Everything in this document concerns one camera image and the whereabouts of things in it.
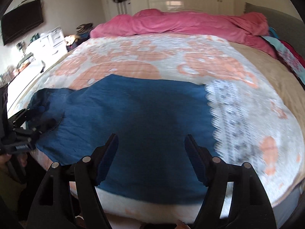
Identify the person's left hand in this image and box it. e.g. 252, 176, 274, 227
0, 153, 27, 172

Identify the white desk with clutter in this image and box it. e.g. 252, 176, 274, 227
7, 53, 46, 116

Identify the white orange fleece blanket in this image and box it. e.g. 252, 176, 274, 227
21, 34, 304, 223

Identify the white drawer cabinet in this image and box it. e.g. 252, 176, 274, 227
26, 27, 68, 65

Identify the dark clothes heap on chair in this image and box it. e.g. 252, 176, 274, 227
65, 23, 94, 52

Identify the beige bed sheet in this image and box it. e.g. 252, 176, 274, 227
228, 41, 305, 208

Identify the pink duvet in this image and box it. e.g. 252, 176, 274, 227
90, 9, 276, 57

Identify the grey padded headboard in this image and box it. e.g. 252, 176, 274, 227
244, 3, 305, 58

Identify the black wall television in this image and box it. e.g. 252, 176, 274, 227
1, 0, 44, 45

